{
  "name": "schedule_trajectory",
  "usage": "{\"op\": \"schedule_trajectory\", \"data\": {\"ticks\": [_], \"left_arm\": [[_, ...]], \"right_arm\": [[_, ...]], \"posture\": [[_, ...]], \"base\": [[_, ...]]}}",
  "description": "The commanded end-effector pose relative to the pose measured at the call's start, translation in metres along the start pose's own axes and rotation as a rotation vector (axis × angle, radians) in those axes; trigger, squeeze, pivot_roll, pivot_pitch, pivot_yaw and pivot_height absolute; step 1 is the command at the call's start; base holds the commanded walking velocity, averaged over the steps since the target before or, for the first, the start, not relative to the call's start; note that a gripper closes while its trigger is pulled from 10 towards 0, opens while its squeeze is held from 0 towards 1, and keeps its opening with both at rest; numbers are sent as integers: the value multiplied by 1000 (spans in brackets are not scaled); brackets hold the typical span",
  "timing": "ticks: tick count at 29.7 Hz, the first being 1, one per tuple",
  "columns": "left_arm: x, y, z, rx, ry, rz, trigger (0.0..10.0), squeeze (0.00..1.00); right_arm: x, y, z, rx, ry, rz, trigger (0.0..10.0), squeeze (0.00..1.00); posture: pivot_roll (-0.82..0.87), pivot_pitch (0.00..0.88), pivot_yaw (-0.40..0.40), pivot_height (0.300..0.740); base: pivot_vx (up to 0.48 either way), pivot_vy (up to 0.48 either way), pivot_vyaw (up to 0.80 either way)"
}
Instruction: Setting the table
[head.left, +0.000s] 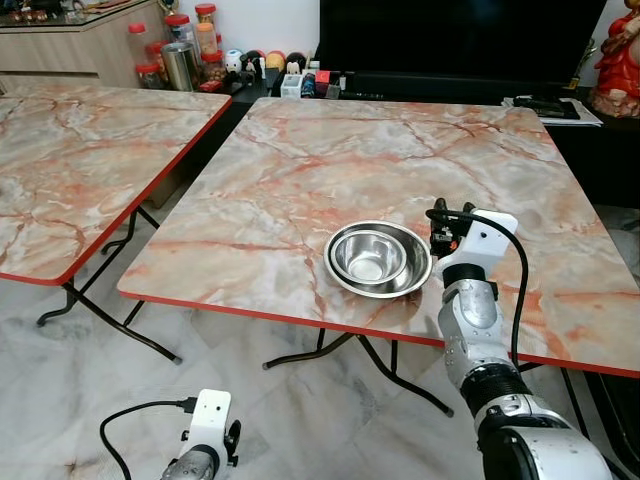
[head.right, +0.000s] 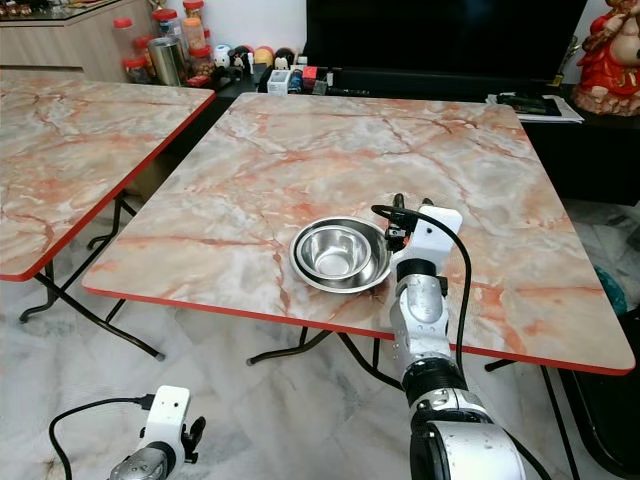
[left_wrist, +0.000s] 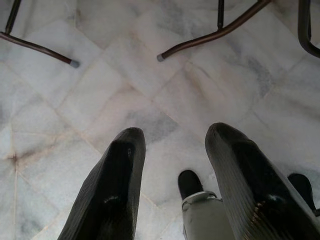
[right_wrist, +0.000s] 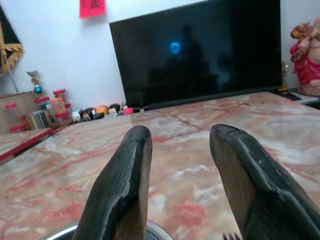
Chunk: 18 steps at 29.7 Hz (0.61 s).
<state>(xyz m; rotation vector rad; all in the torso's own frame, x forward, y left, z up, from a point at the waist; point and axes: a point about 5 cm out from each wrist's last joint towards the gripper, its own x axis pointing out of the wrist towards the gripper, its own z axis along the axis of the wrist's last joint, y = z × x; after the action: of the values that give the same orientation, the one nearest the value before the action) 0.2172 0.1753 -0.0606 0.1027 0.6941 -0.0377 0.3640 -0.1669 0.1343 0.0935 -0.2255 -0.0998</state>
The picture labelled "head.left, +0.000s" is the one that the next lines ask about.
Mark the tall red lid snack jar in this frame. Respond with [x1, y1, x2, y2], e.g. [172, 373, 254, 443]
[195, 3, 219, 53]

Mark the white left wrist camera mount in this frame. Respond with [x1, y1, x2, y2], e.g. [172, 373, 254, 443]
[185, 390, 233, 461]

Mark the light wooden cabinet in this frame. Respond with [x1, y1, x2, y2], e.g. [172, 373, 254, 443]
[0, 0, 166, 89]

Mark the stainless steel bowl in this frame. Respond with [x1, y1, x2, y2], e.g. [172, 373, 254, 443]
[330, 225, 416, 286]

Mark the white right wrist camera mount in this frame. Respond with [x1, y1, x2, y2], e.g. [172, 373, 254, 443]
[440, 210, 519, 286]

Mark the black flat television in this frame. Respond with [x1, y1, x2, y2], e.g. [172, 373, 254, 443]
[318, 0, 608, 98]

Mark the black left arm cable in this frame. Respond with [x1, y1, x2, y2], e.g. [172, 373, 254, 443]
[98, 397, 198, 480]

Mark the dark cover magazine stack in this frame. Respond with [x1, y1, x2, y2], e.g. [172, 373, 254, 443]
[503, 95, 604, 128]

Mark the stainless steel plate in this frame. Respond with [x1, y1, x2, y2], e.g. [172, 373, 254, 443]
[323, 220, 434, 299]

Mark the shiny metal canister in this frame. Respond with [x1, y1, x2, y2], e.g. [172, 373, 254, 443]
[162, 42, 199, 91]

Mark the red laughing Buddha statue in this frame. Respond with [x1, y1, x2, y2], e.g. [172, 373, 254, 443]
[590, 0, 640, 119]

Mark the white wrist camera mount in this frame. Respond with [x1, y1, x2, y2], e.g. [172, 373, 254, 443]
[440, 210, 519, 286]
[185, 390, 233, 461]

